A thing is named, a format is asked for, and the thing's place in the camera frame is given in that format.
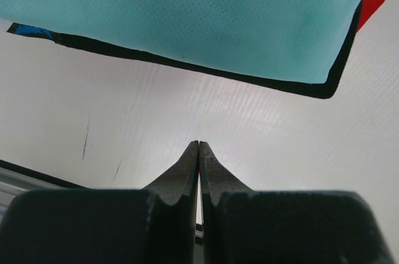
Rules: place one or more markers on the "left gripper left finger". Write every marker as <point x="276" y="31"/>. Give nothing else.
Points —
<point x="155" y="224"/>

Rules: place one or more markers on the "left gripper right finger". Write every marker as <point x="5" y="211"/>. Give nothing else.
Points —
<point x="242" y="225"/>

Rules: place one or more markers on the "black t shirt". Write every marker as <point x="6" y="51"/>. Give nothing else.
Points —
<point x="318" y="91"/>

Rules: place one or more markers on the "teal t shirt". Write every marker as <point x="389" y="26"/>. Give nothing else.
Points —
<point x="286" y="40"/>

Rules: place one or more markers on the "red t shirt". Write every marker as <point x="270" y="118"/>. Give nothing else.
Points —
<point x="369" y="8"/>

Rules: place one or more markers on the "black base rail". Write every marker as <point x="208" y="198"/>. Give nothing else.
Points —
<point x="16" y="180"/>

